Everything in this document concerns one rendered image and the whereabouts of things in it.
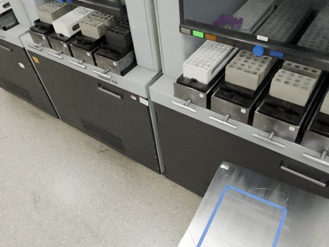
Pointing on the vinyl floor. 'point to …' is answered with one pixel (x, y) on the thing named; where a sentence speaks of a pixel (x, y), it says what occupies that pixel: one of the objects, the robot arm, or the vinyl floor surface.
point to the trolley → (256, 213)
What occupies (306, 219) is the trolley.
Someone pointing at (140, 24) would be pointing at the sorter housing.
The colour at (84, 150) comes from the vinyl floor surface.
